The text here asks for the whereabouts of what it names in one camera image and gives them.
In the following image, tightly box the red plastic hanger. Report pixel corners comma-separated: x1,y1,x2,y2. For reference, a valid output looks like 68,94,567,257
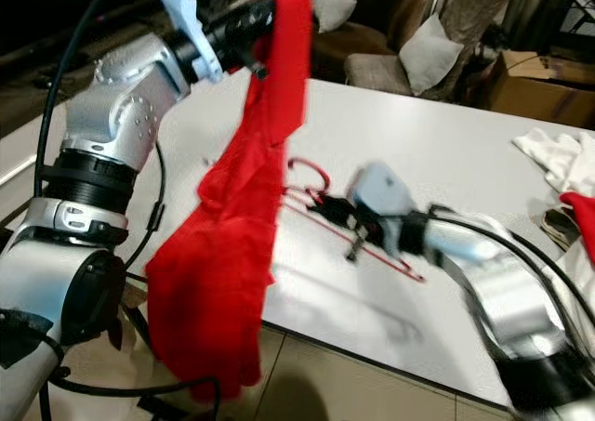
279,158,427,284

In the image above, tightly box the red t-shirt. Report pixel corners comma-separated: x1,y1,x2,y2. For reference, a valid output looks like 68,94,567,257
144,0,315,405

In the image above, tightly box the grey cushion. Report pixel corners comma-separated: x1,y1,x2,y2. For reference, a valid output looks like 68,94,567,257
311,0,359,33
398,14,466,95

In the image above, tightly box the brown armchair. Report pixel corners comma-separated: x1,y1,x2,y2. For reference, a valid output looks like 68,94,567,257
311,0,531,106

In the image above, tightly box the white crumpled garment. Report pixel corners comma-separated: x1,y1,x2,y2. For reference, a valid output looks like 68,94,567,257
511,126,595,199

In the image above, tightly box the white drawer cabinet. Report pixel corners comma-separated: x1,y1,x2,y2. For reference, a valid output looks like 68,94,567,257
0,128,52,194

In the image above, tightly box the dark wooden tv console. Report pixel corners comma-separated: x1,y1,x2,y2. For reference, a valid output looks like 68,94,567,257
0,12,150,138

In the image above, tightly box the brown cardboard box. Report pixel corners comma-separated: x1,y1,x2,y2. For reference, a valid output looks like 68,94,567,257
483,49,595,129

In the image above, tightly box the red garment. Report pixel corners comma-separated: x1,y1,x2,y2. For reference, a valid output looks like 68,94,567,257
558,191,595,266

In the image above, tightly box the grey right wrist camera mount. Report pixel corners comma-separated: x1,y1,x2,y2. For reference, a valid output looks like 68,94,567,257
346,161,417,247

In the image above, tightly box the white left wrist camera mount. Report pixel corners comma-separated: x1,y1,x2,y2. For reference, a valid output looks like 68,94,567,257
156,0,224,83

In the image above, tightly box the white table black frame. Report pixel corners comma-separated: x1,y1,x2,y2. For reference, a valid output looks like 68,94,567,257
130,68,595,413

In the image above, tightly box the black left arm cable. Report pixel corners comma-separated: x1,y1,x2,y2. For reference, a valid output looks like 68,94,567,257
33,0,117,199

